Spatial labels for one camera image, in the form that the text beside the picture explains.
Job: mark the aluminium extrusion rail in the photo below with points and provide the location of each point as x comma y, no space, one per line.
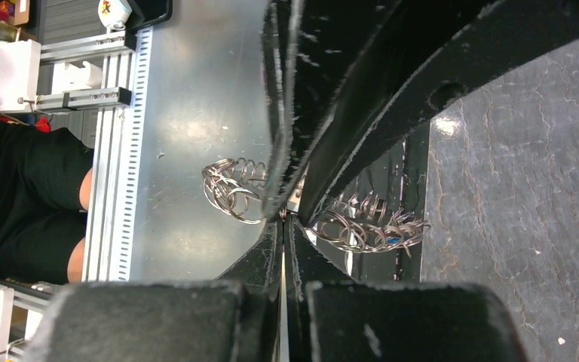
116,49

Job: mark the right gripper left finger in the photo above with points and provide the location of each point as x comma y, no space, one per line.
234,317

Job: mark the person in black clothes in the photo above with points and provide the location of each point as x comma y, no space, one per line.
45,183

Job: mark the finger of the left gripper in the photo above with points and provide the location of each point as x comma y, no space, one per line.
310,49
428,55

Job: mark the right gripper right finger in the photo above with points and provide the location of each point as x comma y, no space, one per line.
332,317

